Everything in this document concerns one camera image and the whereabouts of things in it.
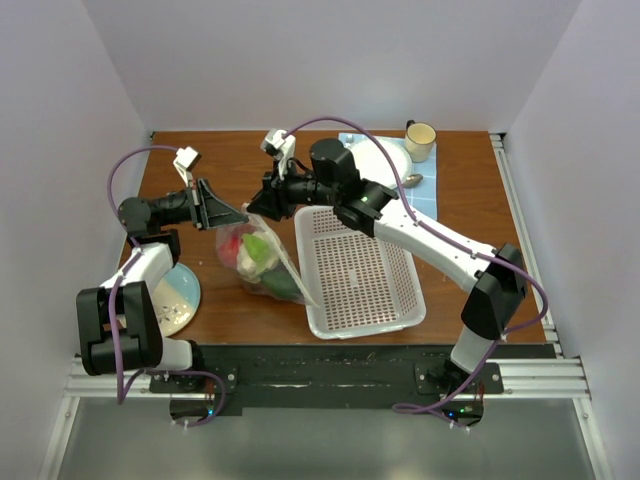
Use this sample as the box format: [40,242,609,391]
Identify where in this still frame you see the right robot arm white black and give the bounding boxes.
[248,130,527,393]

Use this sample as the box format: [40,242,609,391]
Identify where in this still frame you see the aluminium frame rail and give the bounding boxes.
[62,355,592,400]

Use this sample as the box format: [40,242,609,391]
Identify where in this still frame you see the clear zip top bag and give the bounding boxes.
[216,203,318,307]

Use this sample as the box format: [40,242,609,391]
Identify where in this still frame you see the metal spoon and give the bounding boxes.
[402,173,424,189]

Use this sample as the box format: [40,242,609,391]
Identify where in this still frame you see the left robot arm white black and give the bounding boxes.
[76,179,248,392]

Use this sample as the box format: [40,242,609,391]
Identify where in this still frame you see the fake red apple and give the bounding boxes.
[216,232,243,269]

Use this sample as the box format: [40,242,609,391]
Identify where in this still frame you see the fake green pepper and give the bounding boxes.
[260,270,301,301]

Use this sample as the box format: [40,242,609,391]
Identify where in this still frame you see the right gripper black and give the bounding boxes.
[247,158,339,222]

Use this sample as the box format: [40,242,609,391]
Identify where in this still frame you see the right side aluminium rail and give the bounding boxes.
[489,133,564,358]

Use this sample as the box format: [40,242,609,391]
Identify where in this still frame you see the white paper plate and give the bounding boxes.
[347,139,412,189]

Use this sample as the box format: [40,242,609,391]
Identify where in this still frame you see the fake white cauliflower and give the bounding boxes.
[236,249,280,282]

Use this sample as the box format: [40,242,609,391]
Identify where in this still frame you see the white perforated plastic basket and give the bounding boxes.
[294,206,427,340]

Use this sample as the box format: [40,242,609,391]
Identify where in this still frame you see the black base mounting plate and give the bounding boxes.
[149,343,557,419]

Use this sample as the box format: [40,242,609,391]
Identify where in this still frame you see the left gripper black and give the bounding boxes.
[154,178,248,231]

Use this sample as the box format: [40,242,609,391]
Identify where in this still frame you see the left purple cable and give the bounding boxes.
[108,145,229,429]

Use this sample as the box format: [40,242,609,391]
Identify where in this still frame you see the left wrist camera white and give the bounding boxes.
[173,146,201,187]

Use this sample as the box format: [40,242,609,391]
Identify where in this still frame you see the cream enamel mug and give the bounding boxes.
[404,120,437,163]

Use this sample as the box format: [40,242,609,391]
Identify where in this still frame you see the blue beige ceramic plate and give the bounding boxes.
[151,263,201,337]

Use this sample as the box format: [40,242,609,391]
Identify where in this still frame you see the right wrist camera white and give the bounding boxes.
[260,129,296,179]

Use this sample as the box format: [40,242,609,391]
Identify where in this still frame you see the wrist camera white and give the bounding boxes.
[173,146,201,187]
[260,129,296,179]

